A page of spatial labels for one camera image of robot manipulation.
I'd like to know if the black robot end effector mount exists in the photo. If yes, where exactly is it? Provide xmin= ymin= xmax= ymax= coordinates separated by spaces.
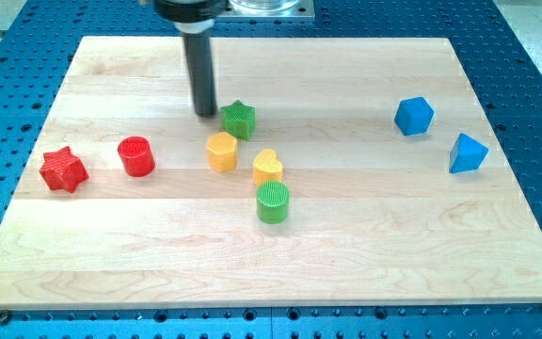
xmin=152 ymin=0 xmax=228 ymax=23

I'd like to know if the green cylinder block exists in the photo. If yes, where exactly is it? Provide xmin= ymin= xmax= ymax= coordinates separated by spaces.
xmin=256 ymin=181 xmax=290 ymax=224

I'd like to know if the light wooden board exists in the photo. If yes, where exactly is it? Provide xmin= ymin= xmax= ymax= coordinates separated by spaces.
xmin=0 ymin=36 xmax=542 ymax=310

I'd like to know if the blue triangle block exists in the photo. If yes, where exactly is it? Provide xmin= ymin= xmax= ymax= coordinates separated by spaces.
xmin=449 ymin=134 xmax=488 ymax=173

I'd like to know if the yellow hexagon block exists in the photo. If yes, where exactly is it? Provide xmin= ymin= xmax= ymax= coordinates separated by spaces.
xmin=206 ymin=132 xmax=238 ymax=172

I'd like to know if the yellow heart block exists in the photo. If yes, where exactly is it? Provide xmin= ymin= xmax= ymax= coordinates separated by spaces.
xmin=253 ymin=149 xmax=283 ymax=186

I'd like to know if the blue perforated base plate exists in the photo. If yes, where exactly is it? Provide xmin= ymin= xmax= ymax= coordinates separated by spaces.
xmin=0 ymin=1 xmax=542 ymax=338

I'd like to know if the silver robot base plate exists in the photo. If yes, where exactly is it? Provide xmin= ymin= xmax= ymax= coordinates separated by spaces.
xmin=217 ymin=0 xmax=315 ymax=23

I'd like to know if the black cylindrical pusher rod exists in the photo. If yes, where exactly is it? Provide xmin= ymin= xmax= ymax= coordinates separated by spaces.
xmin=179 ymin=19 xmax=216 ymax=118

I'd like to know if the red cylinder block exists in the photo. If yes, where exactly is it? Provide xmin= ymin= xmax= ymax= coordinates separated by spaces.
xmin=117 ymin=136 xmax=155 ymax=177

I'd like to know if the red star block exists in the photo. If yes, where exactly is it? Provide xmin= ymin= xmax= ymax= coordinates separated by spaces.
xmin=40 ymin=146 xmax=89 ymax=193

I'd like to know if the blue cube block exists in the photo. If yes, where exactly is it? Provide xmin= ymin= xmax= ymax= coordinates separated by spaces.
xmin=394 ymin=97 xmax=434 ymax=136

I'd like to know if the green star block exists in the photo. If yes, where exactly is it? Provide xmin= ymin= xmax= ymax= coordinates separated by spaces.
xmin=220 ymin=100 xmax=256 ymax=140

